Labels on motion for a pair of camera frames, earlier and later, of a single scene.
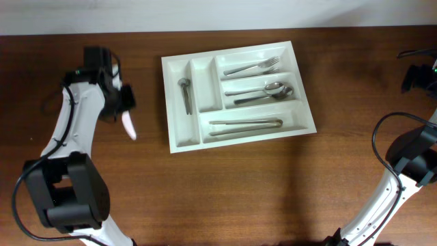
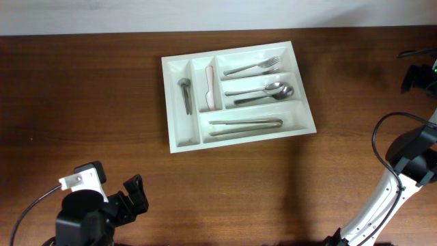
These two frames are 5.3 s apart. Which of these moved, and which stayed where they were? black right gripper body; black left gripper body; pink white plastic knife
Moved: pink white plastic knife; black left gripper body
Stayed: black right gripper body
